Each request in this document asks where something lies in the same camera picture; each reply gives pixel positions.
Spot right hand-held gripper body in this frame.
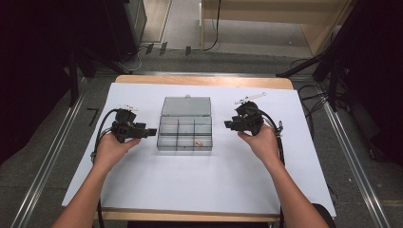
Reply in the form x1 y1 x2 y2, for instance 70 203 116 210
232 91 267 137

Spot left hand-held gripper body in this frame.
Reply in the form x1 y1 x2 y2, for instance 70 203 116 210
109 104 148 144

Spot clear plastic compartment box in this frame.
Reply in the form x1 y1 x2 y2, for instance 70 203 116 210
156 94 214 152

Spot person's left hand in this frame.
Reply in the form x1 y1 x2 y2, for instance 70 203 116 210
92 132 142 175

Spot person's right hand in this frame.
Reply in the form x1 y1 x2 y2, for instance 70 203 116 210
237 123 282 169

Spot black angled tape mark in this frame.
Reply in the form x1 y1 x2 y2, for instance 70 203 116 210
86 107 101 127

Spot white table sheet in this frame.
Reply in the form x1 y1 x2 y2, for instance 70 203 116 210
61 82 337 218

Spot black metal stand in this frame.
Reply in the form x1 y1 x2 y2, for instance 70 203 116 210
67 47 131 107
275 0 374 112

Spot black cabinet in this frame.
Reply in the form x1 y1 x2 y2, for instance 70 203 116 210
103 0 148 63

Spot light wooden shelf unit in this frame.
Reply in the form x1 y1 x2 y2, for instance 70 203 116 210
199 0 354 57

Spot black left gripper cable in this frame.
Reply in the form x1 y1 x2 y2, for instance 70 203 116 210
90 107 121 228

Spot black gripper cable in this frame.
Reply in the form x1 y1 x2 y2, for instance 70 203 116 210
259 108 287 228
90 107 121 228

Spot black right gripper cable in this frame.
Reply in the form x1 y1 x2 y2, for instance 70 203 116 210
259 108 287 228

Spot black floor cables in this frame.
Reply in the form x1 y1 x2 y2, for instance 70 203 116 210
297 84 332 141

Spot white floor cable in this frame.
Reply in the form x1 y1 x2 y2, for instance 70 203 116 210
119 47 147 72

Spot metal floor rail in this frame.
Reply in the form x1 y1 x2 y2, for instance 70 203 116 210
317 80 393 228
10 75 88 228

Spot black hanging cable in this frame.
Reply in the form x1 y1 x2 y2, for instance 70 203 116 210
202 0 222 52

